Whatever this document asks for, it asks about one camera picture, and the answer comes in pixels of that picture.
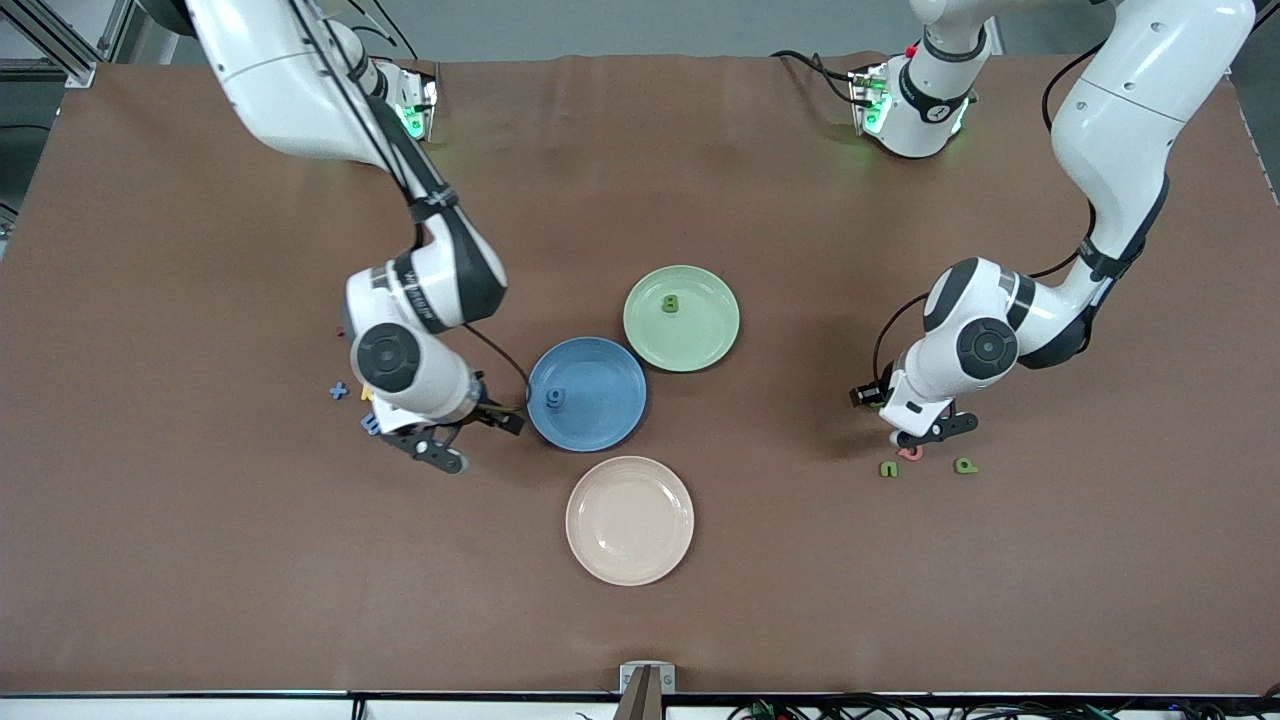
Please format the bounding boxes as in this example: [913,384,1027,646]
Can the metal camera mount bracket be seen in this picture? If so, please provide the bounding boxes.
[615,662,677,720]

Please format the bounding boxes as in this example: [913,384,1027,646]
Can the aluminium frame profile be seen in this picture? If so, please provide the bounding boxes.
[0,0,136,89]

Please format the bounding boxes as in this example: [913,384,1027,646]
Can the tangled cable bundle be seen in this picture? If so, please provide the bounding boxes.
[725,688,1280,720]

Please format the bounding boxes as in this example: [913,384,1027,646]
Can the blue plate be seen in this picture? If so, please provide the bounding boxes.
[525,336,649,454]

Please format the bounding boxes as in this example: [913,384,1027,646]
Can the table cover sheet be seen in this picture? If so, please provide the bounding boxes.
[0,52,1280,696]

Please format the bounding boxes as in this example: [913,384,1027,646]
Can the beige plate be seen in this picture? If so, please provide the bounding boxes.
[564,455,696,588]

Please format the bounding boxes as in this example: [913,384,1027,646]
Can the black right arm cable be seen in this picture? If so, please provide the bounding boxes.
[290,0,531,406]

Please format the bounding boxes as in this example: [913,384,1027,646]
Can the black arm base cable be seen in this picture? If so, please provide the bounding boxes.
[770,48,863,106]

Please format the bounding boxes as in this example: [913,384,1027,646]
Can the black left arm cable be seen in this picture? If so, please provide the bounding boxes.
[873,45,1101,391]

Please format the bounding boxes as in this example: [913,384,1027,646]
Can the white table edge rail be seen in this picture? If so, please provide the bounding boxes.
[0,690,1280,720]

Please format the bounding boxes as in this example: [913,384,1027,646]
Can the green plate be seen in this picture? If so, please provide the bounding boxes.
[622,264,742,374]

